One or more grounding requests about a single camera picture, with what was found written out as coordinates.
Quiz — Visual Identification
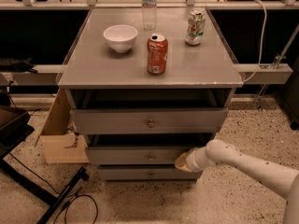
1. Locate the cardboard box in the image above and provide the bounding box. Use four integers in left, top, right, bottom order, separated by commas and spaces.
39, 90, 89, 164

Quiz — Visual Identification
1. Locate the grey top drawer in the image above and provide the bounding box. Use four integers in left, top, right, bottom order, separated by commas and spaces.
70, 108, 228, 134

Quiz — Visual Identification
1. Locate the metal railing frame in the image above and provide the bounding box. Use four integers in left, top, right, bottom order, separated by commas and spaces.
0, 0, 299, 86

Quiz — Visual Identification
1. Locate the black floor cable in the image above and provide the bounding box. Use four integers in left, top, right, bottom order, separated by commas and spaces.
8, 152, 99, 224

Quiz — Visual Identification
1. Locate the orange soda can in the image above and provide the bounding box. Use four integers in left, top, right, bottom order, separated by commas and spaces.
147, 34, 168, 76

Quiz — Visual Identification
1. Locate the white cable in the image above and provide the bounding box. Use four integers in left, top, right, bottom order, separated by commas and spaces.
242, 0, 269, 84

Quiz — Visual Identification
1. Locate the grey drawer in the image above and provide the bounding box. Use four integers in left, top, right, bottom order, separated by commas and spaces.
84, 133, 216, 166
70, 108, 228, 134
97, 165, 202, 181

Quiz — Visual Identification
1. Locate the grey bottom drawer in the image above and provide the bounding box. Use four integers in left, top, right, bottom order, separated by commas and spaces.
97, 165, 202, 181

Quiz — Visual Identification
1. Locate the clear plastic water bottle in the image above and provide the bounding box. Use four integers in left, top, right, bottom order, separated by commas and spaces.
141, 0, 157, 30

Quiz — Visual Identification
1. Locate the grey drawer cabinet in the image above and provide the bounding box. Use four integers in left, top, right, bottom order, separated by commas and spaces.
56, 6, 245, 182

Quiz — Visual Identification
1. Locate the white ceramic bowl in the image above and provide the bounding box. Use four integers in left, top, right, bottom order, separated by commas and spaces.
103, 24, 138, 53

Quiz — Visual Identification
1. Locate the white green soda can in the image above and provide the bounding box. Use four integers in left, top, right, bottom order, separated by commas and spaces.
185, 9, 206, 46

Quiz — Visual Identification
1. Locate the black chair base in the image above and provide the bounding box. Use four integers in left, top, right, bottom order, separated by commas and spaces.
0, 104, 90, 224

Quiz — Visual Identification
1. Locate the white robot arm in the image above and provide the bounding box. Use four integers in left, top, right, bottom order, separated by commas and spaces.
175, 139, 299, 224

